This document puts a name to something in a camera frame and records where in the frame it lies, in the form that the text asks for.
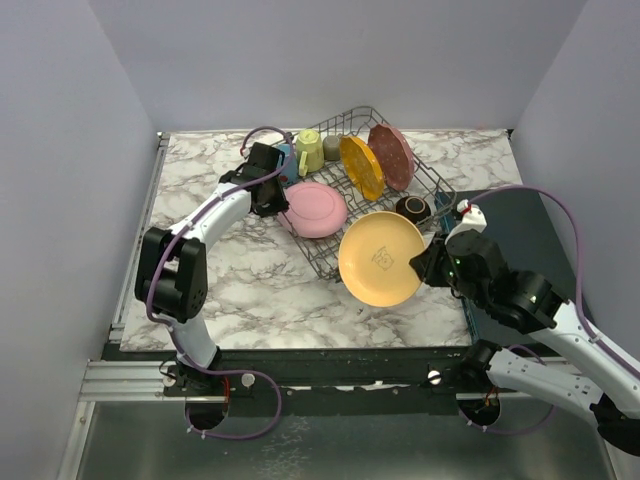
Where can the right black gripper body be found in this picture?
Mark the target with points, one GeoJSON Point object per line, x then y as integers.
{"type": "Point", "coordinates": [443, 273]}

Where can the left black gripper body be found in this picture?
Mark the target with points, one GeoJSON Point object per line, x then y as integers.
{"type": "Point", "coordinates": [275, 201]}

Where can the blue mug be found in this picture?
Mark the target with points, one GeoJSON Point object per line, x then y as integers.
{"type": "Point", "coordinates": [288, 166]}

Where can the plain pink plate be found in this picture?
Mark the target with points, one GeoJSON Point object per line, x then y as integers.
{"type": "Point", "coordinates": [315, 210]}

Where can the tan bear print plate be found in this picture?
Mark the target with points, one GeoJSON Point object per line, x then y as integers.
{"type": "Point", "coordinates": [374, 257]}

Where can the dark brown patterned bowl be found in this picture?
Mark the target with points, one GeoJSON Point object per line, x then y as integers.
{"type": "Point", "coordinates": [414, 208]}

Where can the yellow cream mug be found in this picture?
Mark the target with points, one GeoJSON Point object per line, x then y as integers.
{"type": "Point", "coordinates": [309, 151]}

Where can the small grey mug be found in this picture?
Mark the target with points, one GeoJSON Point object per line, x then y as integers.
{"type": "Point", "coordinates": [331, 148]}

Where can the grey wire dish rack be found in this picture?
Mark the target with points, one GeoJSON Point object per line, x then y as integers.
{"type": "Point", "coordinates": [321, 255]}

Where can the pink dotted plate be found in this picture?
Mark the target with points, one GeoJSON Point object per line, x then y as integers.
{"type": "Point", "coordinates": [394, 155]}

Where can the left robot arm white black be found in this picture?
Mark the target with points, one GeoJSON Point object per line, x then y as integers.
{"type": "Point", "coordinates": [172, 275]}

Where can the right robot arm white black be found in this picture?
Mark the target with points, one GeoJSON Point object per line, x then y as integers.
{"type": "Point", "coordinates": [605, 389]}

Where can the dark blue box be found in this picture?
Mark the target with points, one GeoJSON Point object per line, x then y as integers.
{"type": "Point", "coordinates": [518, 222]}

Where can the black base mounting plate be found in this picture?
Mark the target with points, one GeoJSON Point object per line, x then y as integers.
{"type": "Point", "coordinates": [335, 382]}

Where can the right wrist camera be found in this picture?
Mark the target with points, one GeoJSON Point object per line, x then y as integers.
{"type": "Point", "coordinates": [472, 218]}

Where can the aluminium rail frame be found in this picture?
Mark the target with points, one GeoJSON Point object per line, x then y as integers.
{"type": "Point", "coordinates": [116, 376]}

